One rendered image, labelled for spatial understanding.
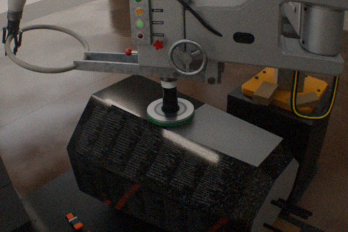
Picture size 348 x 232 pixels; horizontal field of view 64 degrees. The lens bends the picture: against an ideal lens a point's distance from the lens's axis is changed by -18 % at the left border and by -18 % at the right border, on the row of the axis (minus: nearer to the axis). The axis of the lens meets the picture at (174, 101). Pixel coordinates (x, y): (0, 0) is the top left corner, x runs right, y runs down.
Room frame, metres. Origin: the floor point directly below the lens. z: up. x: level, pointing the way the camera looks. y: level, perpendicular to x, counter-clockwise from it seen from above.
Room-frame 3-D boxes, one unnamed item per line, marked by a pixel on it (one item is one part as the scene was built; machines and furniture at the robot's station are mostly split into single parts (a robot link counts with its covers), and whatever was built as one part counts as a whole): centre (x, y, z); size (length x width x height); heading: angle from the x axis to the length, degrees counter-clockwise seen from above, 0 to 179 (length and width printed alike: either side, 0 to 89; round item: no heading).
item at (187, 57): (1.19, -0.07, 1.23); 0.15 x 0.10 x 0.15; 74
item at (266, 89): (1.64, -0.53, 0.81); 0.20 x 0.10 x 0.05; 146
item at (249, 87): (1.79, -0.74, 0.76); 0.49 x 0.49 x 0.05; 48
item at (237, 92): (1.79, -0.74, 0.37); 0.66 x 0.66 x 0.74; 48
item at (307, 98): (1.55, -0.75, 0.80); 0.20 x 0.10 x 0.05; 89
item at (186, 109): (1.34, 0.02, 0.90); 0.21 x 0.21 x 0.01
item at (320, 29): (1.16, -0.62, 1.37); 0.19 x 0.19 x 0.20
